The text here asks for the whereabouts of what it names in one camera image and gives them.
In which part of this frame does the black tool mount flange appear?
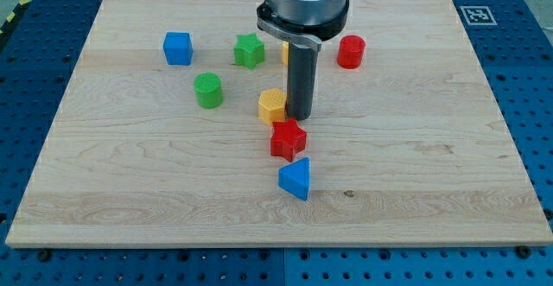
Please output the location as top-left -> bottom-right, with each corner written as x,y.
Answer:
257,0 -> 350,52

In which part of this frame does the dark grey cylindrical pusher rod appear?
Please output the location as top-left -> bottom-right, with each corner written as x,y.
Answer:
286,43 -> 318,121

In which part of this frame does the red star block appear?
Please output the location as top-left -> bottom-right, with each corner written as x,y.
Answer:
270,118 -> 307,162

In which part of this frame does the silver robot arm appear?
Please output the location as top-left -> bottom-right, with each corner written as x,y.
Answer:
257,0 -> 350,120

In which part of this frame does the yellow hexagon block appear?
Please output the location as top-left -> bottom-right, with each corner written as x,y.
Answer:
258,88 -> 286,125

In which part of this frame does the green star block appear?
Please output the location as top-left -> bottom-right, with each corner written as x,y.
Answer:
233,33 -> 264,70

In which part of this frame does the yellow block behind rod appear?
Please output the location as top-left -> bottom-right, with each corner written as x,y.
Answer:
281,41 -> 289,66

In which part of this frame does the red cylinder block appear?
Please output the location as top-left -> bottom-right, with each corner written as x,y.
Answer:
337,35 -> 365,69

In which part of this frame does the green cylinder block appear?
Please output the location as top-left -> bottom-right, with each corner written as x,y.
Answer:
194,73 -> 224,109

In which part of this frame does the blue triangle block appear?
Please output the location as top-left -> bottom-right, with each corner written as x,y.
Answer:
278,157 -> 310,201

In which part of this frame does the blue cube block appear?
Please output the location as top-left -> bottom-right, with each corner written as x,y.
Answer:
162,31 -> 194,66

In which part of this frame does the light wooden board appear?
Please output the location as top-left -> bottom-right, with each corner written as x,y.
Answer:
6,0 -> 552,249

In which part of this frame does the white fiducial marker tag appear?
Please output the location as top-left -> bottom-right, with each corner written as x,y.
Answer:
460,5 -> 497,26

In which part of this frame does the yellow black hazard tape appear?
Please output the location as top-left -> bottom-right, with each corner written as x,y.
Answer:
1,0 -> 32,37

